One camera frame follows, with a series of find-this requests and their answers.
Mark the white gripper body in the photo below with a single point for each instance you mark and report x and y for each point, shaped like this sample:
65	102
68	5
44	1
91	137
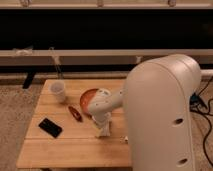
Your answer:
102	120

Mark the black rectangular phone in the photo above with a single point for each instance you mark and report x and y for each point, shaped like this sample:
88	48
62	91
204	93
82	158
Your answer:
50	127

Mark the dark blue power adapter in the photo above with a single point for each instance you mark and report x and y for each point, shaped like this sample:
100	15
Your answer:
196	100

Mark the red brown oblong object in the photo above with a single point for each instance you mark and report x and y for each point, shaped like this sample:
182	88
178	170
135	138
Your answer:
75	113

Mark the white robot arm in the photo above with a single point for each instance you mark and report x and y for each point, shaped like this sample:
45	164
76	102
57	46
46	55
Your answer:
156	102

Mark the horizontal metal rail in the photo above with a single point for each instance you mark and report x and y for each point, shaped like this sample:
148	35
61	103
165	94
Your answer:
88	57

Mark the wooden table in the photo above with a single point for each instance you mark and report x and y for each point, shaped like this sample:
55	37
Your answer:
78	145

